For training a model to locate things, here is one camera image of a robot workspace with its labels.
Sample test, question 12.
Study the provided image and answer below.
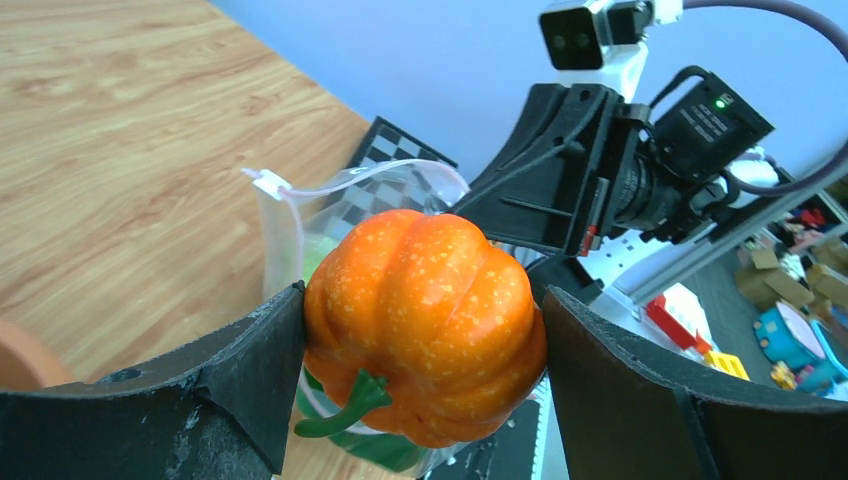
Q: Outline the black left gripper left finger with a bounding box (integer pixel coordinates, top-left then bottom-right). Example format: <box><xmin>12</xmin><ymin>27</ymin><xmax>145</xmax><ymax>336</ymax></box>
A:
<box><xmin>1</xmin><ymin>282</ymin><xmax>305</xmax><ymax>479</ymax></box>

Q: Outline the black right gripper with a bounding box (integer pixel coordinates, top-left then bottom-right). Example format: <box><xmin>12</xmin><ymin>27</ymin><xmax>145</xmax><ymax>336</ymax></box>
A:
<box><xmin>452</xmin><ymin>83</ymin><xmax>649</xmax><ymax>256</ymax></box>

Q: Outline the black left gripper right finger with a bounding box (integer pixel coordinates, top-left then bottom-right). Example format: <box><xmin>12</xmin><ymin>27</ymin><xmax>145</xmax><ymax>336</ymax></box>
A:
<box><xmin>542</xmin><ymin>287</ymin><xmax>847</xmax><ymax>479</ymax></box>

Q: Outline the orange toy pumpkin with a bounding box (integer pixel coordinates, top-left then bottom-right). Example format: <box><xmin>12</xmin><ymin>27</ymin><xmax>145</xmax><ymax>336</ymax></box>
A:
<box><xmin>295</xmin><ymin>209</ymin><xmax>547</xmax><ymax>448</ymax></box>

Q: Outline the pale green cabbage toy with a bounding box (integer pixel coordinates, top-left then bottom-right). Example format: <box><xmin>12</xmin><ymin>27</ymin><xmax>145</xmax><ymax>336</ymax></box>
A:
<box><xmin>300</xmin><ymin>233</ymin><xmax>341</xmax><ymax>284</ymax></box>

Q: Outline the clear zip top bag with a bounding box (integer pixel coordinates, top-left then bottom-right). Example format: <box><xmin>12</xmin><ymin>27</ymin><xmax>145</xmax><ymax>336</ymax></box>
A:
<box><xmin>245</xmin><ymin>159</ymin><xmax>469</xmax><ymax>478</ymax></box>

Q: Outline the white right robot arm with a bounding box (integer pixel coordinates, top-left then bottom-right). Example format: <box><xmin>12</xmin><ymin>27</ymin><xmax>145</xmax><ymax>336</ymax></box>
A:
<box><xmin>452</xmin><ymin>66</ymin><xmax>772</xmax><ymax>304</ymax></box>

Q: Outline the black white checkerboard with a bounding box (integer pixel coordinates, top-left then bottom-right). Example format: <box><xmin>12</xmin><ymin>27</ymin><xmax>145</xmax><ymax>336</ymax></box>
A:
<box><xmin>313</xmin><ymin>116</ymin><xmax>461</xmax><ymax>240</ymax></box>

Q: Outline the orange plastic basket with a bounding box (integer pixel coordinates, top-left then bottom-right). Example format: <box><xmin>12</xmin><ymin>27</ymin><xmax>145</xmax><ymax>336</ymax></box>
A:
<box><xmin>1</xmin><ymin>320</ymin><xmax>75</xmax><ymax>391</ymax></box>

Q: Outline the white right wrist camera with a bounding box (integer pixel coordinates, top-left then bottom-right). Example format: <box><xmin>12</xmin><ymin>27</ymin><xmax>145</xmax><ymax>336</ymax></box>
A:
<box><xmin>538</xmin><ymin>0</ymin><xmax>683</xmax><ymax>102</ymax></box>

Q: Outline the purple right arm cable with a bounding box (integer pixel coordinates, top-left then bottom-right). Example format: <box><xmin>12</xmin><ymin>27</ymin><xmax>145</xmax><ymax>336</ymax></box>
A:
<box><xmin>682</xmin><ymin>0</ymin><xmax>848</xmax><ymax>199</ymax></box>

